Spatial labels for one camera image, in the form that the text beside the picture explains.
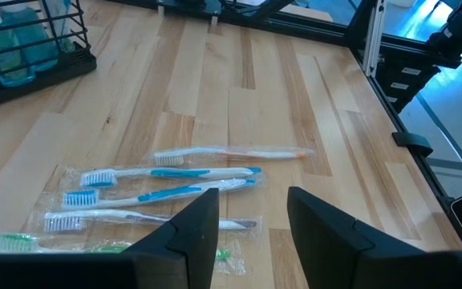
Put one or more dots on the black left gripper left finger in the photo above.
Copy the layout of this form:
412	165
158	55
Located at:
175	265

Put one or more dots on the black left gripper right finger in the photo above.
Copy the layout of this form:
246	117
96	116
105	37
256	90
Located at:
355	265

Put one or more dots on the black jointed leader arm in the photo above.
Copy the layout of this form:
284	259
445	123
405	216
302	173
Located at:
455	32

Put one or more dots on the silver aluminium post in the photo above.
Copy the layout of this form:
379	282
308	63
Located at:
373	40

